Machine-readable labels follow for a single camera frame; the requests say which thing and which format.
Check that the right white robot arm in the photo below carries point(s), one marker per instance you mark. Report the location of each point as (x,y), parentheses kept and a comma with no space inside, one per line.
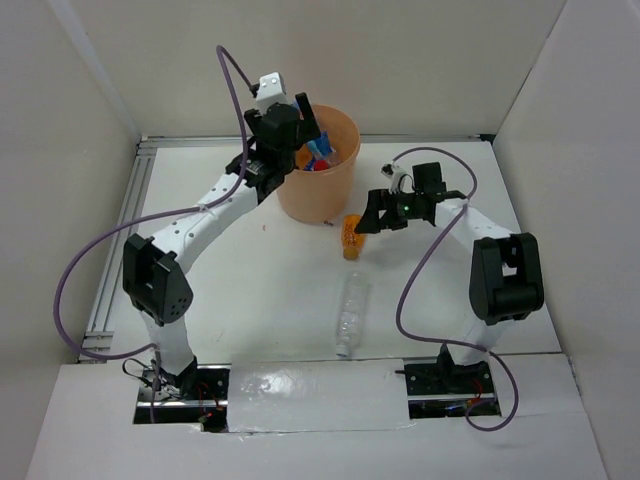
(505,282)

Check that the red label water bottle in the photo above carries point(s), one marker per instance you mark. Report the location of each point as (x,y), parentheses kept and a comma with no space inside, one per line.
(316,165)

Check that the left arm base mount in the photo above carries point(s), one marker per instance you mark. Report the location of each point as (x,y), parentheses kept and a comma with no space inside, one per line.
(203,404)

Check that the clear unlabeled plastic bottle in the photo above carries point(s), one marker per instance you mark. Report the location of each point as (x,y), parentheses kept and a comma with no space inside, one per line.
(352,313)

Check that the blue label bottle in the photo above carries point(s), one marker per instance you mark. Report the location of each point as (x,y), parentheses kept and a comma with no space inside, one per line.
(320,147)

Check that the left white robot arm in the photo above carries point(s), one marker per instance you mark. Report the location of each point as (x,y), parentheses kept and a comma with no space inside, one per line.
(155,268)

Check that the orange small plastic bottle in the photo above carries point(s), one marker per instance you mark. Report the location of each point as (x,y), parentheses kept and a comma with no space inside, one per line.
(352,242)

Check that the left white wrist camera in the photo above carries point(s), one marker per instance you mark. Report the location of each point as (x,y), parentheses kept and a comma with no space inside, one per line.
(271,90)

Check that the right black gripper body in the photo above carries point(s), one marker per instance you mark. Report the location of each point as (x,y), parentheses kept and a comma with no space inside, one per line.
(404,207)

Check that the orange plastic bin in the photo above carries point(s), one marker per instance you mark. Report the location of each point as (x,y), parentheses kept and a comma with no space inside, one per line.
(318,196)

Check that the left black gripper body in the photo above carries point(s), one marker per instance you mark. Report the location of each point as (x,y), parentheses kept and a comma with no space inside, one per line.
(289,162)

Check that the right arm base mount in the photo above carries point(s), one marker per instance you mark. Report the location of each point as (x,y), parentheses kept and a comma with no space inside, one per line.
(439,389)

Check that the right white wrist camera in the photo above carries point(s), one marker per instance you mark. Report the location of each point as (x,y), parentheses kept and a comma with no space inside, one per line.
(397,177)

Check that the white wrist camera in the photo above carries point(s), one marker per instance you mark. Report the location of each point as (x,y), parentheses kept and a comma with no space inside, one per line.
(397,177)
(271,90)

